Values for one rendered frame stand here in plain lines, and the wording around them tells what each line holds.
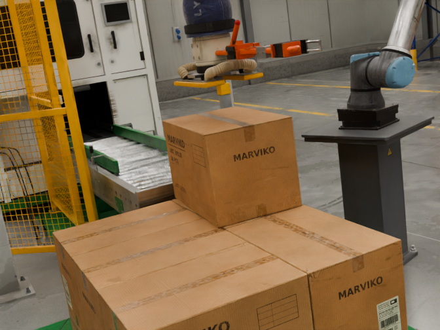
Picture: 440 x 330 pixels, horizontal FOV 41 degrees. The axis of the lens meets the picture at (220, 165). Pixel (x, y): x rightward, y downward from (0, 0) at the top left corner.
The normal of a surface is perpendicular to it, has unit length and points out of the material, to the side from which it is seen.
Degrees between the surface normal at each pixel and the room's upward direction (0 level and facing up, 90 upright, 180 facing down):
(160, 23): 90
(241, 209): 90
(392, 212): 90
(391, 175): 90
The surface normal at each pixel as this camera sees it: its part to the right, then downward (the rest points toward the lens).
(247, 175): 0.37, 0.16
